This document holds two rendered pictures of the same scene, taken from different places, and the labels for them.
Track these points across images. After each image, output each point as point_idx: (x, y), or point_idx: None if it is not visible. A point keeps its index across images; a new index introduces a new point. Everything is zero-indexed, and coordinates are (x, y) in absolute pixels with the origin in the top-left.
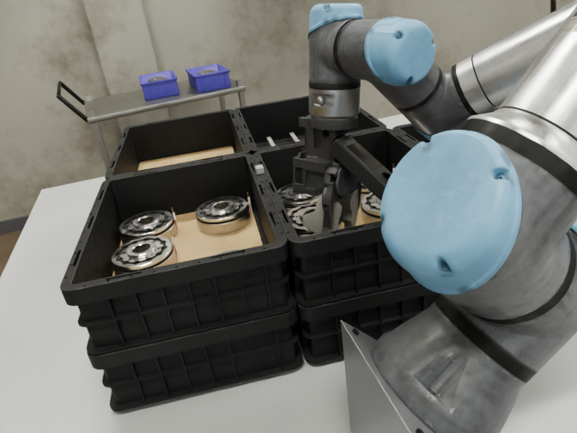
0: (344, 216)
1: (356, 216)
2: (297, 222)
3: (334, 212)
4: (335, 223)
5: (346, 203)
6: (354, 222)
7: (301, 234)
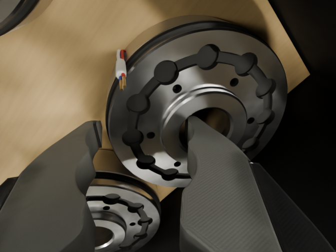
0: (90, 180)
1: (42, 157)
2: (140, 229)
3: (257, 213)
4: (225, 167)
5: (88, 232)
6: (71, 142)
7: (159, 199)
